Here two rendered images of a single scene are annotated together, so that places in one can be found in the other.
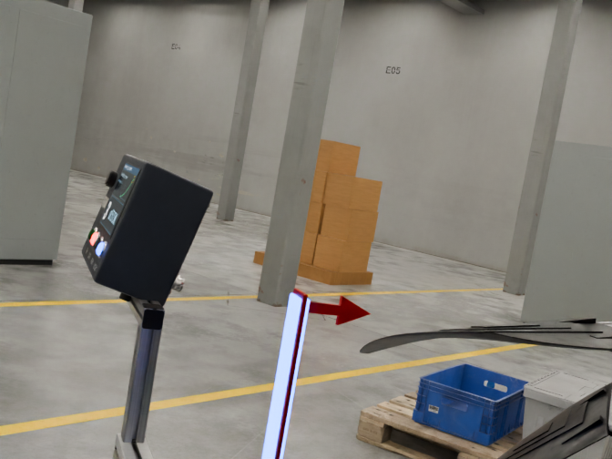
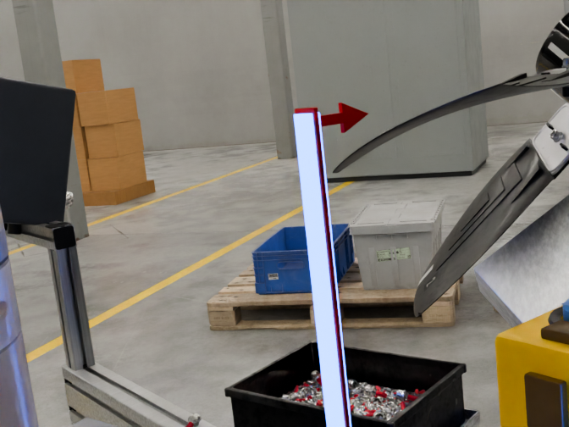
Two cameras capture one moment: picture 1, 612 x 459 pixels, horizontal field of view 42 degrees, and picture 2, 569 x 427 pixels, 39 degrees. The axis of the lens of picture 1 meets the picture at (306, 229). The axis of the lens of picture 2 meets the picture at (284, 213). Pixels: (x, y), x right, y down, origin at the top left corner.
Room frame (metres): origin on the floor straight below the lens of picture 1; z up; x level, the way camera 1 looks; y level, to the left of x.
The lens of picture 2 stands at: (0.03, 0.18, 1.22)
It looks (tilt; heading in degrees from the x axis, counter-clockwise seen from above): 10 degrees down; 344
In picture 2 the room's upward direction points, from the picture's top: 6 degrees counter-clockwise
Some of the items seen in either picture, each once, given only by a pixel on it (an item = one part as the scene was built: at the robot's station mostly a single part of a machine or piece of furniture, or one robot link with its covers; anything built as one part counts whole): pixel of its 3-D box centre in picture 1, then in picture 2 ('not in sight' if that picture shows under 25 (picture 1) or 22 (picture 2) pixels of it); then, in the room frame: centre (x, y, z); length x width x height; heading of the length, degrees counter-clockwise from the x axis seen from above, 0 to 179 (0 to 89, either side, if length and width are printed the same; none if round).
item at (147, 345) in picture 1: (142, 372); (69, 296); (1.11, 0.19, 0.96); 0.03 x 0.03 x 0.20; 21
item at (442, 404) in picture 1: (474, 402); (306, 257); (3.92, -0.98, 0.25); 0.60 x 0.41 x 0.22; 148
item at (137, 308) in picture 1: (141, 300); (32, 229); (1.20, 0.23, 1.04); 0.24 x 0.03 x 0.03; 21
